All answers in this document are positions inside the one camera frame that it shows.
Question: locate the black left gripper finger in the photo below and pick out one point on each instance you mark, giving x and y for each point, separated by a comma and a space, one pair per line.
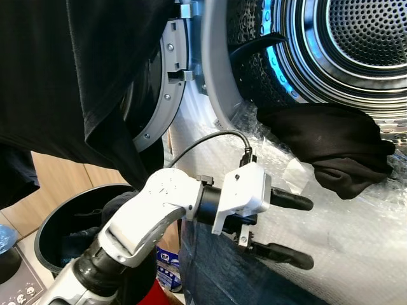
292, 200
286, 255

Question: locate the small black garment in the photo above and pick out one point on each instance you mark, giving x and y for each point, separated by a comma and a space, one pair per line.
331, 146

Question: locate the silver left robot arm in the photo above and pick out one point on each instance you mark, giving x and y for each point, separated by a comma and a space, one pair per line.
152, 210

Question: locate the black clothes pile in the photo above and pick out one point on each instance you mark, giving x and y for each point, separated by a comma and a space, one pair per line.
117, 203

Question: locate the clear bubble wrap sheet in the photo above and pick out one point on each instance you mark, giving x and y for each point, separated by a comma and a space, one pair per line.
356, 241

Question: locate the blue white printed box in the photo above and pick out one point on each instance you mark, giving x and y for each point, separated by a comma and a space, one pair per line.
166, 267

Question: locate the red plastic object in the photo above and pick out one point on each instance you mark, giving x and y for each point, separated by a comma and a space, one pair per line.
156, 295

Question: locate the black drum paddle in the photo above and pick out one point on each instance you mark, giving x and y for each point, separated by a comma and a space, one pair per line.
254, 44

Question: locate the grey rubber door seal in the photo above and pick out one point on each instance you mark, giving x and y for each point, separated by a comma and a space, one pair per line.
213, 57

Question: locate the grey washer door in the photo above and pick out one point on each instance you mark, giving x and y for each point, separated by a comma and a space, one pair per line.
170, 70

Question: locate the steel perforated washer drum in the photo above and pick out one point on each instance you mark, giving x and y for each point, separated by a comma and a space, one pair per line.
362, 38

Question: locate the black round laundry bucket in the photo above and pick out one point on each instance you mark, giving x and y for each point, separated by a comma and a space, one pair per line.
57, 235

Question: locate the grey printed panel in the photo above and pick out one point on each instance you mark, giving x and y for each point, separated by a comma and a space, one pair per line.
22, 289

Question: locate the blue clear plastic object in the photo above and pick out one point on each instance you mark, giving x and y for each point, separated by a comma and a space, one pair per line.
5, 236

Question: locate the large black hanging garment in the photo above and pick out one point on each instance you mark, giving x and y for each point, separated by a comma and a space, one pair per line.
63, 63

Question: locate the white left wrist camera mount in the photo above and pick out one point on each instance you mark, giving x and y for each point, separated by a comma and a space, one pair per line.
245, 190

